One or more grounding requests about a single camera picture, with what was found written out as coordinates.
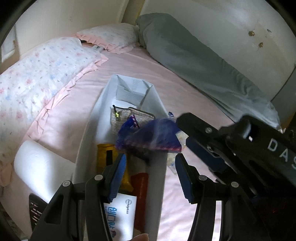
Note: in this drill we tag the large dark blue snack bag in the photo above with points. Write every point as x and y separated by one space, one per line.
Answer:
154 135

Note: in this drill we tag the floral pillow with pink frill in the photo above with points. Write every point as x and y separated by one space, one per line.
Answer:
30 84

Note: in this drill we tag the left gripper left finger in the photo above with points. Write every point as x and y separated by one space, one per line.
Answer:
61 218

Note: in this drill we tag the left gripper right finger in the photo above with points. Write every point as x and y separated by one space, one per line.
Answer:
200 190

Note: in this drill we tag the plaid zipper pouch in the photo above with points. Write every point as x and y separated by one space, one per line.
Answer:
120 115

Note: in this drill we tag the clear yellow-trimmed bread packet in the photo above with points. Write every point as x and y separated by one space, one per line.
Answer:
179 140

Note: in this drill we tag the red snack packet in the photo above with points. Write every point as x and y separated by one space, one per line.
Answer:
139 183

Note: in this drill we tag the white fabric storage bin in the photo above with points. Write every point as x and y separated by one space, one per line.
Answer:
98 131

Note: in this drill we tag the person's hand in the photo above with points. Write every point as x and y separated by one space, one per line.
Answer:
141 237

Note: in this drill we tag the white paper receipt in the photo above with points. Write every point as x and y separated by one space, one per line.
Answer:
131 90

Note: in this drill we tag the blue band-aid box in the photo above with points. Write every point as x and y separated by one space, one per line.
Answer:
120 215

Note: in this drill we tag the small bottle with white pills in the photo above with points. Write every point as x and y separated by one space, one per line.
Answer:
170 162

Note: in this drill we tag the white paper towel roll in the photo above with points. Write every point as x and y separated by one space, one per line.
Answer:
42 170

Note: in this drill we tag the grey-green blanket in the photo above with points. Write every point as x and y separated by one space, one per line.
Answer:
173 46

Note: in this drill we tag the yellow snack packet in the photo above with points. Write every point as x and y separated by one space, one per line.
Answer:
106 155

